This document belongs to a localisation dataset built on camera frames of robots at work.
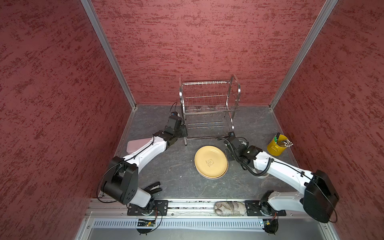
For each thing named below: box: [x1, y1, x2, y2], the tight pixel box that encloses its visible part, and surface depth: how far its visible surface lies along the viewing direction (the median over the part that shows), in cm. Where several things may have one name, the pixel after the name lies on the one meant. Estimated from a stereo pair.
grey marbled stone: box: [214, 201, 247, 217], surface depth 72 cm
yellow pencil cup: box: [267, 134, 288, 156], surface depth 92 cm
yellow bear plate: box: [194, 145, 229, 180], surface depth 88 cm
